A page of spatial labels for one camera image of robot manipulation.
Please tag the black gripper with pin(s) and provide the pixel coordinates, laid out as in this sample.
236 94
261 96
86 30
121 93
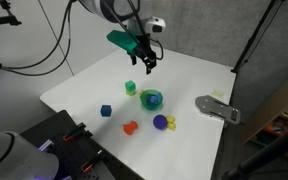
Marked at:
144 52

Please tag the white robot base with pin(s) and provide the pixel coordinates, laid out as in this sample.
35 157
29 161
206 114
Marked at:
20 160

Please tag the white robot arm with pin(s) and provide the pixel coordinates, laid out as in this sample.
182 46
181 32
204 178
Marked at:
138 23

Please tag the green translucent bowl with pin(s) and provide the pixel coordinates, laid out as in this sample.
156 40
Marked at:
143 98

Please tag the dark blue block in bowl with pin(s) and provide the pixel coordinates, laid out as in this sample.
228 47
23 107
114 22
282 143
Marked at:
151 99

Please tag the orange toy figure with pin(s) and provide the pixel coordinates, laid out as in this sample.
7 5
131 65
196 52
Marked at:
130 128

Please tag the yellow toy figure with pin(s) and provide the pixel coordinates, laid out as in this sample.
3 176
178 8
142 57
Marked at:
171 122

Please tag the colourful toy bin shelf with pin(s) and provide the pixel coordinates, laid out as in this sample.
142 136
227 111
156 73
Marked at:
272 131

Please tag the green cube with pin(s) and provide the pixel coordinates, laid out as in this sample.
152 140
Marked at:
130 85

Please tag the lime green small block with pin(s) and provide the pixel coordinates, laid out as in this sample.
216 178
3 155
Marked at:
131 92

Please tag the dark blue cube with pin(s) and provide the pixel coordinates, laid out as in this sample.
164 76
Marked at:
106 110

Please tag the purple spiky ball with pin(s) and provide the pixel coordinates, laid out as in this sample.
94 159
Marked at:
160 122

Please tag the grey metal mounting plate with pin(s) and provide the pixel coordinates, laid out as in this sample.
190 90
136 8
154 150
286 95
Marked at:
211 106

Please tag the yellow sticker on table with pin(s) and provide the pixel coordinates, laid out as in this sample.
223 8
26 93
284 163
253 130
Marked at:
218 93

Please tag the wooden board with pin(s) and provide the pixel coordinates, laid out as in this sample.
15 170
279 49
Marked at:
267 112

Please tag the black tripod pole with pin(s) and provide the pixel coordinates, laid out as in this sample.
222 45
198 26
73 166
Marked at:
253 36

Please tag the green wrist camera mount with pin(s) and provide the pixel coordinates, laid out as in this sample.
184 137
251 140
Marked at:
123 40

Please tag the black clamp base plate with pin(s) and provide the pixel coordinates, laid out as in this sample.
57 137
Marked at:
81 157

